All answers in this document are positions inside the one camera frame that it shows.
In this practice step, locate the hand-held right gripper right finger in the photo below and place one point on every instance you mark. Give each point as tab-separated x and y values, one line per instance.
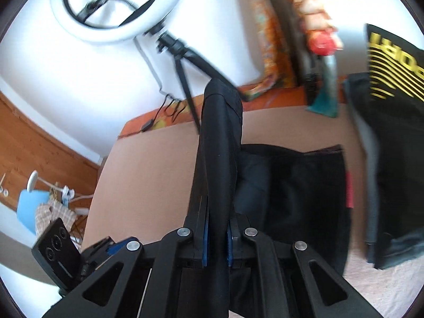
229	248

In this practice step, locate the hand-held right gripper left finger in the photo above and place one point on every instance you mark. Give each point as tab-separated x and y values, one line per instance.
204	248

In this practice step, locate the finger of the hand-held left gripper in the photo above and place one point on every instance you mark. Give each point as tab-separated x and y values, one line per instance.
111	248

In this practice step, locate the black pants with pink stripes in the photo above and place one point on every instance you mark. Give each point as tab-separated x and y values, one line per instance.
298	205

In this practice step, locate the beige checked cloth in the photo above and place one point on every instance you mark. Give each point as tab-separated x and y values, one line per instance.
49	215

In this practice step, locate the light blue chair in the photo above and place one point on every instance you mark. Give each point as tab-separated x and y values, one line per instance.
29	208

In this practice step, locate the light blue clip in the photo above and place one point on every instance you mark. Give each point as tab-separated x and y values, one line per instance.
67	193

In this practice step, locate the white desk lamp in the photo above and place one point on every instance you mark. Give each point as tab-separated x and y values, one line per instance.
33	179

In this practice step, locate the beige blanket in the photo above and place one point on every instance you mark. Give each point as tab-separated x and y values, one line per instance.
149	172

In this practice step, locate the orange patterned bedsheet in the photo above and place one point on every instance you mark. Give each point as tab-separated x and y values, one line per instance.
281	97

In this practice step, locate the black folded garment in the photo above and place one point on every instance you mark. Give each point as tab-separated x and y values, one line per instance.
397	251

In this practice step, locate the teal cloth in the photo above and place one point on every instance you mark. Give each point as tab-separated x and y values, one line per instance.
326	102

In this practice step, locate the black mini tripod stand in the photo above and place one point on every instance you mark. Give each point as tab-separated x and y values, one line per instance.
184	51

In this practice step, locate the black shirt with yellow print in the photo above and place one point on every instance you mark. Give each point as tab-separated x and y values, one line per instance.
397	139

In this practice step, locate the orange patterned scarf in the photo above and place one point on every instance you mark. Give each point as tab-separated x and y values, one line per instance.
268	39

